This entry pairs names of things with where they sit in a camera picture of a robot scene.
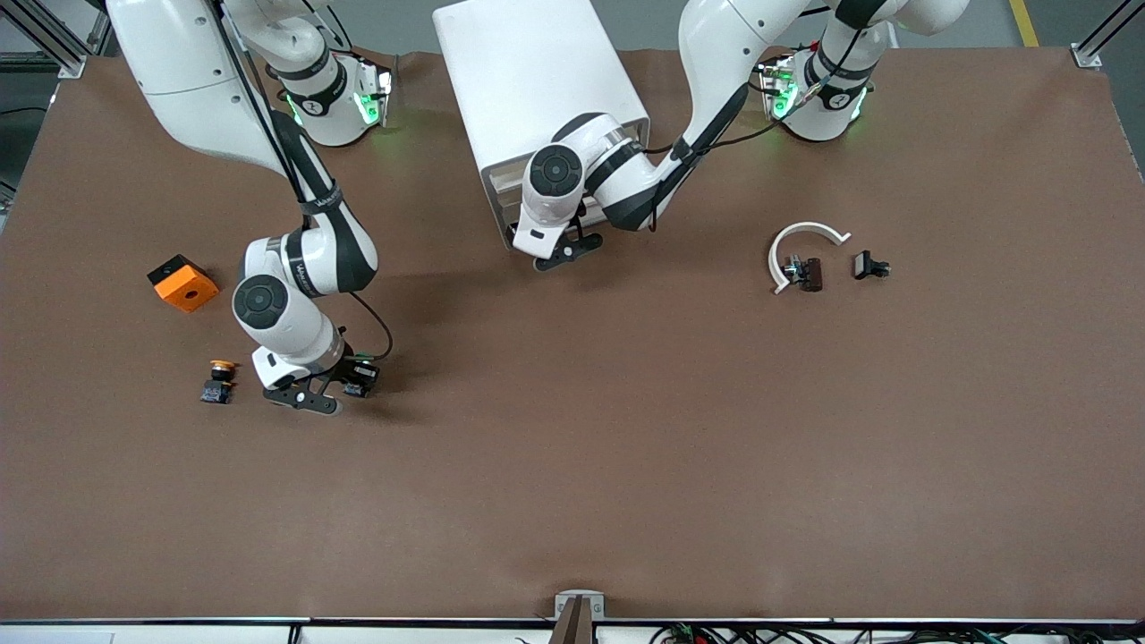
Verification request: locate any yellow push button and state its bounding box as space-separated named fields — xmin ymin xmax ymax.
xmin=199 ymin=360 xmax=238 ymax=405

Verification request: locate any orange box with hole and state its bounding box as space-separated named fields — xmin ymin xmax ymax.
xmin=148 ymin=254 xmax=220 ymax=314

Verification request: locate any white semicircular pipe clamp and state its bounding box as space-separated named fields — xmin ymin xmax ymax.
xmin=768 ymin=221 xmax=852 ymax=296

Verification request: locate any white table front rail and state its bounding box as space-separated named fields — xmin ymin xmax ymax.
xmin=0 ymin=617 xmax=1145 ymax=644

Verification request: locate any metal bracket with post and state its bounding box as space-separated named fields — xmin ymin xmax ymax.
xmin=547 ymin=590 xmax=606 ymax=644

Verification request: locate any black base power cable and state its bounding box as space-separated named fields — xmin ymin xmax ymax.
xmin=327 ymin=13 xmax=399 ymax=68

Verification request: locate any aluminium frame profile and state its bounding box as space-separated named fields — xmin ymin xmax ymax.
xmin=0 ymin=0 xmax=113 ymax=80
xmin=1072 ymin=0 xmax=1145 ymax=70

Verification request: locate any tangled cable bundle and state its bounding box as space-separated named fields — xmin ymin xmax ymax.
xmin=649 ymin=623 xmax=1145 ymax=644

